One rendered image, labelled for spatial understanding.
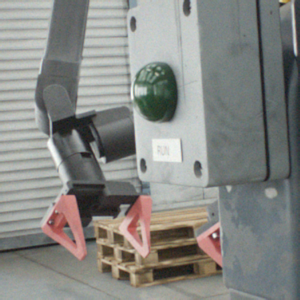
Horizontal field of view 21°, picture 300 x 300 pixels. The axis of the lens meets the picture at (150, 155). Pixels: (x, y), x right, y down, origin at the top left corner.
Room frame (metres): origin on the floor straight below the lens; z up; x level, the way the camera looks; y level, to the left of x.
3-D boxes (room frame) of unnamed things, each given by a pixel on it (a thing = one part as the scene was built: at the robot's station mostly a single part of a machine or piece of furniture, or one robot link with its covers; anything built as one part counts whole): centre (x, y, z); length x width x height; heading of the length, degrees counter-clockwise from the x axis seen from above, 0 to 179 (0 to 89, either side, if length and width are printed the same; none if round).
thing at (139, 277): (6.49, -0.21, 0.07); 1.20 x 0.82 x 0.14; 114
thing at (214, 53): (0.40, -0.03, 1.29); 0.08 x 0.05 x 0.09; 26
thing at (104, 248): (6.50, -0.23, 0.22); 1.21 x 0.84 x 0.14; 116
